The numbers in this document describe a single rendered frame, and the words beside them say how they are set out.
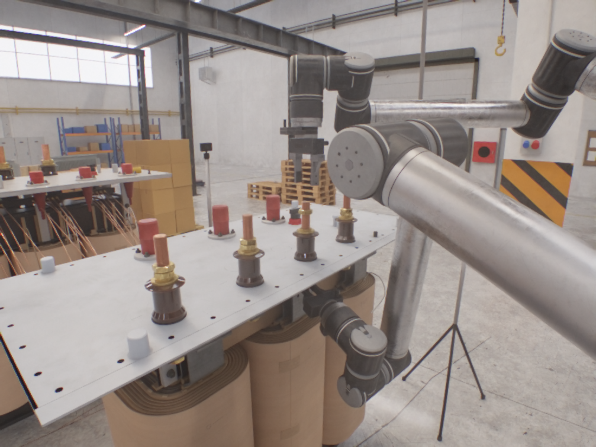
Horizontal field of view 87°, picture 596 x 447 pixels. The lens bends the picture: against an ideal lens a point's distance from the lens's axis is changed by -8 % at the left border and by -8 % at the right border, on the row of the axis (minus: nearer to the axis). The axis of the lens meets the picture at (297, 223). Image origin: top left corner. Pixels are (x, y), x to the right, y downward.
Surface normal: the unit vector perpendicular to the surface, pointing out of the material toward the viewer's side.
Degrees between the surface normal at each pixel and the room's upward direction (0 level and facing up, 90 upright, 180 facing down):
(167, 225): 90
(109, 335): 0
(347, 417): 90
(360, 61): 37
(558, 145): 90
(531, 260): 69
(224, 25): 90
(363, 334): 13
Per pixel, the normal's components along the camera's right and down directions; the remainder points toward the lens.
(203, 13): 0.77, 0.16
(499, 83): -0.63, 0.19
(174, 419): 0.33, 0.24
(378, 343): 0.11, -0.85
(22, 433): 0.00, -0.97
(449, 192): -0.45, -0.34
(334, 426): 0.05, 0.25
